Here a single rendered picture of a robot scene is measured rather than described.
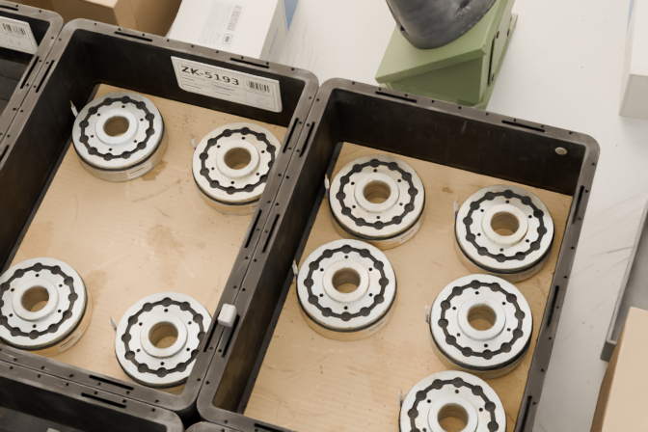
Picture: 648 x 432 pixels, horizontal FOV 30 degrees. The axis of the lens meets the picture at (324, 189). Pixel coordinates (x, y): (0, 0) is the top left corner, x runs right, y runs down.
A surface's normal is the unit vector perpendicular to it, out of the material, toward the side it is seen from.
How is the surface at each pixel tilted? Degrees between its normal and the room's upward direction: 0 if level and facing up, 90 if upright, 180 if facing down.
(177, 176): 0
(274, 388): 0
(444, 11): 58
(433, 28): 70
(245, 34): 0
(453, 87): 90
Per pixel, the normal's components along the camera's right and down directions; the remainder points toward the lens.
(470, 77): -0.33, 0.82
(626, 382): -0.05, -0.51
